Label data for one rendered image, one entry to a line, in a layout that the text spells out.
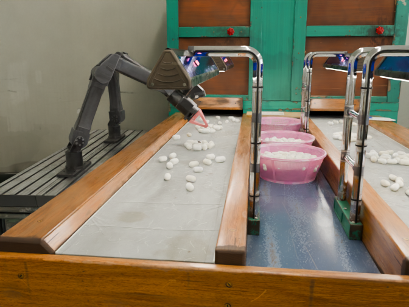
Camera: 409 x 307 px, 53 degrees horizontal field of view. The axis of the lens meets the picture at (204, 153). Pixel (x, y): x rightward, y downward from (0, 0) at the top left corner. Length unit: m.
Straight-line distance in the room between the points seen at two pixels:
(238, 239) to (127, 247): 0.22
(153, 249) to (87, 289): 0.14
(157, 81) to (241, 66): 1.77
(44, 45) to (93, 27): 0.43
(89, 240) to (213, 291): 0.27
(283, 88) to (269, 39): 0.29
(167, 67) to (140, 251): 0.34
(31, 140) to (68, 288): 2.98
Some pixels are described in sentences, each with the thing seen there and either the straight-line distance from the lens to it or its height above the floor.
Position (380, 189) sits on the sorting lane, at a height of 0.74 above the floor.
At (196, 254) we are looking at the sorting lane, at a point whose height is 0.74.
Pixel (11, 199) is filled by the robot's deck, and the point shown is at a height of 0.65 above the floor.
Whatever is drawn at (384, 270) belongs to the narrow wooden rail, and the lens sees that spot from 0.90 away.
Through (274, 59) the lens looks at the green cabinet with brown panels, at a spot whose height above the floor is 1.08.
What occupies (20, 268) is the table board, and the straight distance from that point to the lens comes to 0.85.
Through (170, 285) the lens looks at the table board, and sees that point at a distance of 0.76.
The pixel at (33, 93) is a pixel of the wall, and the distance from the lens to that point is 3.67.
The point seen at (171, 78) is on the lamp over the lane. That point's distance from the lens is 0.73.
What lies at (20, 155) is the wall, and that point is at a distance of 3.83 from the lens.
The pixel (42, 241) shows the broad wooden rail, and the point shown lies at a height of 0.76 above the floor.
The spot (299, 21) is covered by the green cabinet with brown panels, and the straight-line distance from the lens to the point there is 2.49.
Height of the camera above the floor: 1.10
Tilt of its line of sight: 13 degrees down
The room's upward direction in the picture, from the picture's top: straight up
